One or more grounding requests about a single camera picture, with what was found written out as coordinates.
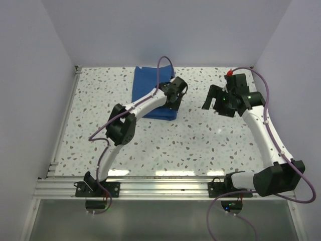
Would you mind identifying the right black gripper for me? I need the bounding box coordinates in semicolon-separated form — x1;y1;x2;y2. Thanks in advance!
202;85;236;118

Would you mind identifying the blue surgical drape cloth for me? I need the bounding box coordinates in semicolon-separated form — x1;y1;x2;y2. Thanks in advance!
132;65;177;121

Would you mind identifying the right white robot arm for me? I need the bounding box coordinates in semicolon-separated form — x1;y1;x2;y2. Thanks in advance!
202;74;305;197

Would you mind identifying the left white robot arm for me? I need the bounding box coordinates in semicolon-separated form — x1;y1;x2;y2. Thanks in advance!
74;77;188;198

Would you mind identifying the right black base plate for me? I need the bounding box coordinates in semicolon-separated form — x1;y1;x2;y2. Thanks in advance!
207;177;253;198

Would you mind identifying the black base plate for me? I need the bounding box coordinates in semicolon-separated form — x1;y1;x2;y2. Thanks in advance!
207;177;253;198
73;181;120;198

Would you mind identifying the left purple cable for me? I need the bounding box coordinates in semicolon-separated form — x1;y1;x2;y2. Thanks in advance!
89;56;176;214

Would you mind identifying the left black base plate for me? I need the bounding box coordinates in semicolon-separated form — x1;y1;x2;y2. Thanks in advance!
73;181;120;198

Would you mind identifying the aluminium left side rail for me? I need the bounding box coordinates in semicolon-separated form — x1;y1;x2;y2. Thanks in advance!
45;66;83;178

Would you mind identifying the aluminium rail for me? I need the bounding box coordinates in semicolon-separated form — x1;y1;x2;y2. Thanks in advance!
32;175;296;201
45;66;83;178

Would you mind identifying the aluminium front rail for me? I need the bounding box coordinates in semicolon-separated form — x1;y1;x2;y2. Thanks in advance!
32;175;296;201

